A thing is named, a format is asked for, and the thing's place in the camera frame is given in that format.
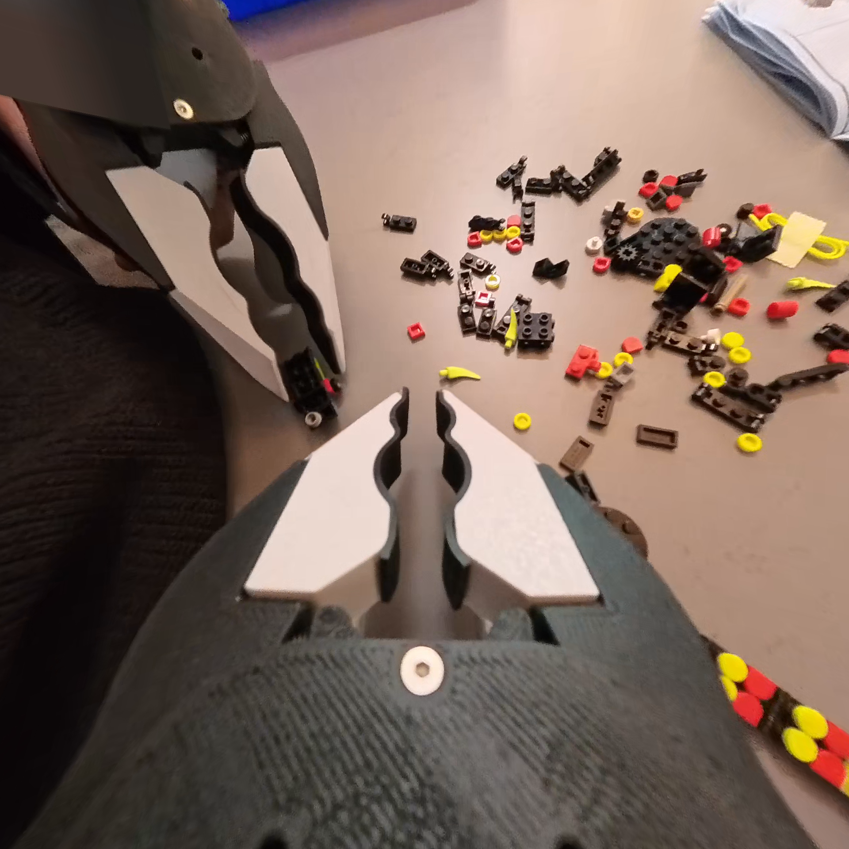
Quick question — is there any small black round lego plate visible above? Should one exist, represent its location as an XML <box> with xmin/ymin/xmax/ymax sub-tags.
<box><xmin>596</xmin><ymin>506</ymin><xmax>650</xmax><ymax>558</ymax></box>

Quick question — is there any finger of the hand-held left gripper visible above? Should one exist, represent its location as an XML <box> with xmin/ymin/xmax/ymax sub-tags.
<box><xmin>106</xmin><ymin>166</ymin><xmax>296</xmax><ymax>403</ymax></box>
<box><xmin>232</xmin><ymin>145</ymin><xmax>347</xmax><ymax>382</ymax></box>

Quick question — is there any blue plastic storage bin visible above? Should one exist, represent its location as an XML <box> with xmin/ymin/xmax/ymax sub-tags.
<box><xmin>222</xmin><ymin>0</ymin><xmax>296</xmax><ymax>21</ymax></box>

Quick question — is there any red yellow black lego snake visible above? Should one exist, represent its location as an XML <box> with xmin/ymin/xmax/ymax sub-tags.
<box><xmin>700</xmin><ymin>633</ymin><xmax>849</xmax><ymax>798</ymax></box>

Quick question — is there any pile of lego pieces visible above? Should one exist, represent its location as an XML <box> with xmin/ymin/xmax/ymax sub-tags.
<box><xmin>380</xmin><ymin>147</ymin><xmax>849</xmax><ymax>495</ymax></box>

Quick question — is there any black red lego car assembly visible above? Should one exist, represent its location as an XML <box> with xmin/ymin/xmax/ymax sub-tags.
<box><xmin>282</xmin><ymin>348</ymin><xmax>344</xmax><ymax>430</ymax></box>

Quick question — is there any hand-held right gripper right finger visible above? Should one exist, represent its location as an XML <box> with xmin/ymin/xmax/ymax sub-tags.
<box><xmin>434</xmin><ymin>389</ymin><xmax>602</xmax><ymax>626</ymax></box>

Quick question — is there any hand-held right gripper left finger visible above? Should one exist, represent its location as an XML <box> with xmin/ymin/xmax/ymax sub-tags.
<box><xmin>243</xmin><ymin>390</ymin><xmax>411</xmax><ymax>621</ymax></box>

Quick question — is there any lego instruction booklet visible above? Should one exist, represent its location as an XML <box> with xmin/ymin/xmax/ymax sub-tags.
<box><xmin>702</xmin><ymin>0</ymin><xmax>849</xmax><ymax>142</ymax></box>

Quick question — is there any lime cord with tape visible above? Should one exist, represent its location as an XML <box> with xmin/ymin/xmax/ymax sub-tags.
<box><xmin>748</xmin><ymin>211</ymin><xmax>849</xmax><ymax>269</ymax></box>

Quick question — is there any person's left hand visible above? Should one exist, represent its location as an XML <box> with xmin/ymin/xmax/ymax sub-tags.
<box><xmin>207</xmin><ymin>189</ymin><xmax>234</xmax><ymax>252</ymax></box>

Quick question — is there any large black round lego plate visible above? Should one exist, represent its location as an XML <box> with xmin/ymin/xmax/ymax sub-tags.
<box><xmin>609</xmin><ymin>218</ymin><xmax>703</xmax><ymax>277</ymax></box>

